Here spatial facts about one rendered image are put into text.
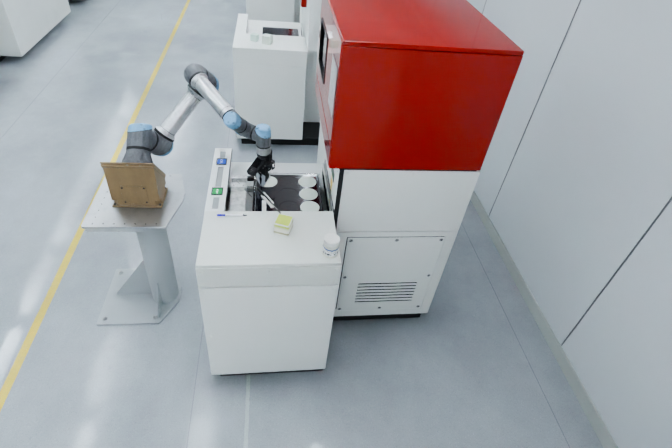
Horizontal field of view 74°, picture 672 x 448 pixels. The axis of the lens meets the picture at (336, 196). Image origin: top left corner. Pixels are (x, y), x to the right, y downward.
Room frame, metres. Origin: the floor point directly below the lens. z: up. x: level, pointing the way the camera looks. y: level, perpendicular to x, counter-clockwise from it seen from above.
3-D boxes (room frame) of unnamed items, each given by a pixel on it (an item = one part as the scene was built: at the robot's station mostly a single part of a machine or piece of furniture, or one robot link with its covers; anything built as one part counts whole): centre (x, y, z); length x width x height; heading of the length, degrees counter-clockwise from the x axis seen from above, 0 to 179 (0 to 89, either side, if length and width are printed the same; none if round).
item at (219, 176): (1.83, 0.62, 0.89); 0.55 x 0.09 x 0.14; 11
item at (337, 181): (2.07, 0.07, 1.02); 0.82 x 0.03 x 0.40; 11
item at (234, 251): (1.44, 0.28, 0.89); 0.62 x 0.35 x 0.14; 101
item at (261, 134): (1.89, 0.40, 1.21); 0.09 x 0.08 x 0.11; 67
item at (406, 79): (2.13, -0.24, 1.52); 0.81 x 0.75 x 0.59; 11
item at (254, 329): (1.74, 0.34, 0.41); 0.97 x 0.64 x 0.82; 11
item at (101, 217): (1.74, 1.03, 0.75); 0.45 x 0.44 x 0.13; 101
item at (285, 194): (1.84, 0.25, 0.90); 0.34 x 0.34 x 0.01; 11
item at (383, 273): (2.13, -0.26, 0.41); 0.82 x 0.71 x 0.82; 11
